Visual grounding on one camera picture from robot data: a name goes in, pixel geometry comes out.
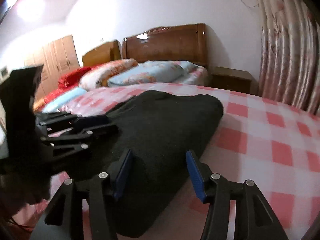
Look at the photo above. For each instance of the dark striped knit sweater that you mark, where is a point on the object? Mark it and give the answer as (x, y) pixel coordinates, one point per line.
(159, 128)

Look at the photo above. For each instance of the light blue blanket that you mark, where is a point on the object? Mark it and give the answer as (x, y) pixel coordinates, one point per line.
(64, 98)

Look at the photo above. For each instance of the light blue floral pillow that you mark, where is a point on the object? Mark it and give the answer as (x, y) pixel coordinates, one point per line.
(151, 72)

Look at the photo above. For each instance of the light wooden wardrobe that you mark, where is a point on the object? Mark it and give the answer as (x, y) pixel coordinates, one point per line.
(58, 58)

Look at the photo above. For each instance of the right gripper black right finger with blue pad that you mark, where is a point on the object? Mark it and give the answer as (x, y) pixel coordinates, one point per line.
(254, 217)

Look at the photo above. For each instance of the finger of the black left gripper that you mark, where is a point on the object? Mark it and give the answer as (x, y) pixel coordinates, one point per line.
(50, 123)
(67, 145)

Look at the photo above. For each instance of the dark wooden headboard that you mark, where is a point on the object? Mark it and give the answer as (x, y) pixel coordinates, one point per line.
(176, 43)

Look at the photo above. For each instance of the wooden nightstand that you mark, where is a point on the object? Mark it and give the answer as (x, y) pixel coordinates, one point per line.
(231, 79)

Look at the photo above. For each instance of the orange floral pillow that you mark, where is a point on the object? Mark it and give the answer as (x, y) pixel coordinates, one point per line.
(99, 76)

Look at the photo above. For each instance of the red quilt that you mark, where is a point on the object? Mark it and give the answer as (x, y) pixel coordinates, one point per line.
(68, 82)

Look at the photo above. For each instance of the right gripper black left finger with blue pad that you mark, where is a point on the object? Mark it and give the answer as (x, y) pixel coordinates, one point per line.
(64, 216)

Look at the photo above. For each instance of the pink floral curtain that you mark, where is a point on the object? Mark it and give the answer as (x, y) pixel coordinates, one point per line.
(289, 69)

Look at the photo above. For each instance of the light wooden headboard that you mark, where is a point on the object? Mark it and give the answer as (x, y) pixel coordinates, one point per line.
(104, 53)

